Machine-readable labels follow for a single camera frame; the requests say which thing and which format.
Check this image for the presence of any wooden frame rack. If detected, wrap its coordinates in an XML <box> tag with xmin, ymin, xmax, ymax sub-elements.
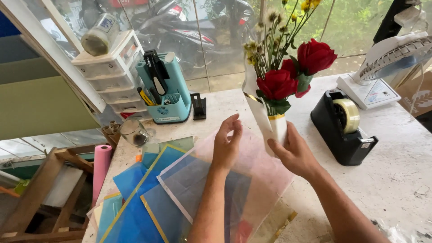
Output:
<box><xmin>0</xmin><ymin>143</ymin><xmax>109</xmax><ymax>243</ymax></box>

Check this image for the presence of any bundle of cardboard tubes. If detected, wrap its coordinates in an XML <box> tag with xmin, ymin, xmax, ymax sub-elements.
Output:
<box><xmin>101</xmin><ymin>120</ymin><xmax>121</xmax><ymax>149</ymax></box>

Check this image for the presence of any pink translucent wrapping sheet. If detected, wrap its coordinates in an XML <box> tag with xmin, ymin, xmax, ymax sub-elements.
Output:
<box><xmin>157</xmin><ymin>130</ymin><xmax>296</xmax><ymax>243</ymax></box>

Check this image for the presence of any cardboard box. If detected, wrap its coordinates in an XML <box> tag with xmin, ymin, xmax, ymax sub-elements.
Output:
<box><xmin>394</xmin><ymin>70</ymin><xmax>432</xmax><ymax>119</ymax></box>

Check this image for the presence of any teal desk organizer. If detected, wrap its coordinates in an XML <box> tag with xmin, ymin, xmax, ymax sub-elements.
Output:
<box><xmin>135</xmin><ymin>52</ymin><xmax>192</xmax><ymax>125</ymax></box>

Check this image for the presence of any pale green wrapping sheet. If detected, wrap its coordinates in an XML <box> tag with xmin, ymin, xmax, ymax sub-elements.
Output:
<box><xmin>141</xmin><ymin>136</ymin><xmax>195</xmax><ymax>169</ymax></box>

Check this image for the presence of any blue gold-edged wrapping sheet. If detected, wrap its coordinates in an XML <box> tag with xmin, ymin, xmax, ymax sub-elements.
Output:
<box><xmin>99</xmin><ymin>144</ymin><xmax>204</xmax><ymax>243</ymax></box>

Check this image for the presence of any white plastic drawer unit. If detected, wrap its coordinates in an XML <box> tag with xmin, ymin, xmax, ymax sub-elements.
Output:
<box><xmin>71</xmin><ymin>29</ymin><xmax>149</xmax><ymax>117</ymax></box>

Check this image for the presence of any person's left hand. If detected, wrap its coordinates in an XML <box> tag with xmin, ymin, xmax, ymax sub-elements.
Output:
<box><xmin>211</xmin><ymin>114</ymin><xmax>243</xmax><ymax>171</ymax></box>

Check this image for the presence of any glass jar with label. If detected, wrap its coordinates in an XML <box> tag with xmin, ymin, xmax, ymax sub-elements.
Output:
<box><xmin>81</xmin><ymin>13</ymin><xmax>121</xmax><ymax>57</ymax></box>

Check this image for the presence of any pink paper roll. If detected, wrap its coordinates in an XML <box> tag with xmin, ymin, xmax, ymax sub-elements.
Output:
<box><xmin>91</xmin><ymin>145</ymin><xmax>113</xmax><ymax>207</ymax></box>

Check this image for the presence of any clear plastic scrap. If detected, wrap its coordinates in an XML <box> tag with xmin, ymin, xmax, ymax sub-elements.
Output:
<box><xmin>371</xmin><ymin>219</ymin><xmax>432</xmax><ymax>243</ymax></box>

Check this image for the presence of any black pole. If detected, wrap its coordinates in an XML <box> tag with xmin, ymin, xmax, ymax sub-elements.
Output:
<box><xmin>373</xmin><ymin>0</ymin><xmax>414</xmax><ymax>45</ymax></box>

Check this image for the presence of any clear gold-edged wrapping sheet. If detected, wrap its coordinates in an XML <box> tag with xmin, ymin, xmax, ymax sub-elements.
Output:
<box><xmin>249</xmin><ymin>198</ymin><xmax>298</xmax><ymax>243</ymax></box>

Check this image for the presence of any light blue wrapping sheet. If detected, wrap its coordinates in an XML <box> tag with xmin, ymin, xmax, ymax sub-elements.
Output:
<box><xmin>96</xmin><ymin>192</ymin><xmax>124</xmax><ymax>243</ymax></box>

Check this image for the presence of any small black stapler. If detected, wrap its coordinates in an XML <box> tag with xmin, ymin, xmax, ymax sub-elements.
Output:
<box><xmin>190</xmin><ymin>92</ymin><xmax>207</xmax><ymax>121</ymax></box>

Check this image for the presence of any black red motorcycle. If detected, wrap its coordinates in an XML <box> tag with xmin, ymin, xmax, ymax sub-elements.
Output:
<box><xmin>130</xmin><ymin>0</ymin><xmax>258</xmax><ymax>70</ymax></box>

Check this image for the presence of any white desk fan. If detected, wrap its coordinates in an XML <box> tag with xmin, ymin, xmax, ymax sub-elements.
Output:
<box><xmin>336</xmin><ymin>32</ymin><xmax>432</xmax><ymax>110</ymax></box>

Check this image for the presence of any red rose bouquet white wrap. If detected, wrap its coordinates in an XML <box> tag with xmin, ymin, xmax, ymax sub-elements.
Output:
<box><xmin>241</xmin><ymin>0</ymin><xmax>338</xmax><ymax>158</ymax></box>

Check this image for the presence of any yellow utility cutter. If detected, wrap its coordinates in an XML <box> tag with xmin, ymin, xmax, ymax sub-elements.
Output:
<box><xmin>137</xmin><ymin>87</ymin><xmax>155</xmax><ymax>107</ymax></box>

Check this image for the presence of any clear glass cup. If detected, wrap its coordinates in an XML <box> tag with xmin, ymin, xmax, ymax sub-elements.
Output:
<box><xmin>118</xmin><ymin>118</ymin><xmax>150</xmax><ymax>147</ymax></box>

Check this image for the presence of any clear tape roll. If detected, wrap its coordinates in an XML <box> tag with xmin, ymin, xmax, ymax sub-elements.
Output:
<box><xmin>332</xmin><ymin>98</ymin><xmax>360</xmax><ymax>135</ymax></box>

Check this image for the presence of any person's right hand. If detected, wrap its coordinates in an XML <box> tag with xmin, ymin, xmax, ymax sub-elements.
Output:
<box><xmin>267</xmin><ymin>121</ymin><xmax>323</xmax><ymax>180</ymax></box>

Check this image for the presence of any black tape dispenser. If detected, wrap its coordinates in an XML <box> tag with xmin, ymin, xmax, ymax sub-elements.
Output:
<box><xmin>310</xmin><ymin>89</ymin><xmax>379</xmax><ymax>167</ymax></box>

